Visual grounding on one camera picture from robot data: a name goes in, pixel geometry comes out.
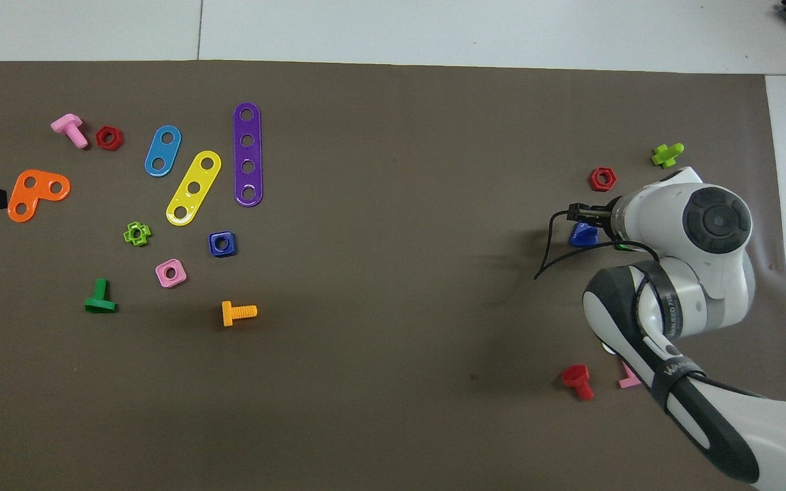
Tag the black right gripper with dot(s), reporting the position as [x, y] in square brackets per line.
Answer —
[608, 218]

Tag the blue plastic bolt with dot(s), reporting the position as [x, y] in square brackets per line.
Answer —
[580, 237]

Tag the blue square plastic nut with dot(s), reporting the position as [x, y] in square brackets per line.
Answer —
[213, 247]

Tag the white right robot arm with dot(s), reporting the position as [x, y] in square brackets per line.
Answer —
[714, 225]

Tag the red hexagonal plastic nut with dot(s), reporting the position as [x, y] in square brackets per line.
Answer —
[101, 138]
[594, 179]

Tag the orange heart-shaped plastic plate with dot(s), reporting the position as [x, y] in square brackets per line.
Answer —
[39, 198]

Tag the lime green plastic bolt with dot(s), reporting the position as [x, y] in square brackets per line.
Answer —
[666, 155]

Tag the pink plastic bolt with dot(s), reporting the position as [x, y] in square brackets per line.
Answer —
[628, 382]
[67, 125]

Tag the green cross-shaped plastic nut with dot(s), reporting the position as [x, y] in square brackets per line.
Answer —
[128, 235]

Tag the dark green plastic bolt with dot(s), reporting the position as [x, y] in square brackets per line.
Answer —
[99, 290]

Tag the red plastic bolt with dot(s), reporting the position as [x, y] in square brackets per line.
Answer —
[576, 375]

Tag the blue two-hole plastic plate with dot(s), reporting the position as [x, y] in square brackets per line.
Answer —
[163, 151]

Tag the pink square plastic nut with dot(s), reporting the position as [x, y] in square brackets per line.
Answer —
[161, 276]

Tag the yellow three-hole plastic plate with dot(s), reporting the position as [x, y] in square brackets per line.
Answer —
[200, 175]

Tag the purple four-hole plastic plate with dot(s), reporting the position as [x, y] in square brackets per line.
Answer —
[248, 153]

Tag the brown table mat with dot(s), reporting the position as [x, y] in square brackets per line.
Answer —
[393, 409]

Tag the orange plastic bolt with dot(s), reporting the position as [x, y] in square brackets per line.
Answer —
[243, 312]

